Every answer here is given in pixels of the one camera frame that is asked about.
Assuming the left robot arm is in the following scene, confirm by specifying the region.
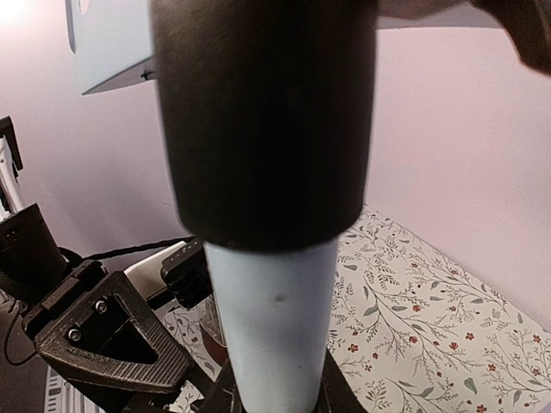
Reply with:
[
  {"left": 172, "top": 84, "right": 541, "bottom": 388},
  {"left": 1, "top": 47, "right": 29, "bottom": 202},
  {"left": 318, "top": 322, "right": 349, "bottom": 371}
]
[{"left": 1, "top": 205, "right": 193, "bottom": 412}]

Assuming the brown wooden metronome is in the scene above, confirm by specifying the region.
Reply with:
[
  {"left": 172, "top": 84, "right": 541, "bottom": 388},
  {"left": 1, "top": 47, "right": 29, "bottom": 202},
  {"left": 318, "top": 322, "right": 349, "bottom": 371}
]
[{"left": 199, "top": 294, "right": 228, "bottom": 367}]

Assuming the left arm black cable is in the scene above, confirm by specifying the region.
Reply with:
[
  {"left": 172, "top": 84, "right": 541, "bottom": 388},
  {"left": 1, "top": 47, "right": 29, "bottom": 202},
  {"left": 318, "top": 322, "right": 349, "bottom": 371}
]
[{"left": 84, "top": 235, "right": 197, "bottom": 262}]

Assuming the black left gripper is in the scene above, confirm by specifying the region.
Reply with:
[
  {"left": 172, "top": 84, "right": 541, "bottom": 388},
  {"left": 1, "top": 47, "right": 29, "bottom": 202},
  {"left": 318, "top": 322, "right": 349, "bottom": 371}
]
[{"left": 22, "top": 260, "right": 194, "bottom": 394}]

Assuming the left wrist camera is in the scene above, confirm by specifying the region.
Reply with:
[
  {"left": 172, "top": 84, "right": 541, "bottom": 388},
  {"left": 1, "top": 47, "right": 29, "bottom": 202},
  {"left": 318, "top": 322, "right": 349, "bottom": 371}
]
[{"left": 124, "top": 238, "right": 213, "bottom": 311}]

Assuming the light blue music stand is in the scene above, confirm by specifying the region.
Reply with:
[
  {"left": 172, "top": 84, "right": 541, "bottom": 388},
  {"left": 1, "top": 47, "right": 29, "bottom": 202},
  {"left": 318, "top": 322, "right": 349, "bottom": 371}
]
[{"left": 64, "top": 0, "right": 551, "bottom": 413}]

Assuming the floral patterned table mat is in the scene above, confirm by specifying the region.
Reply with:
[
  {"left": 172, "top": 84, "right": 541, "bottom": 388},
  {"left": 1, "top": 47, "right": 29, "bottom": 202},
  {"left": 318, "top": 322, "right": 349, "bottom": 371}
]
[{"left": 163, "top": 204, "right": 551, "bottom": 413}]

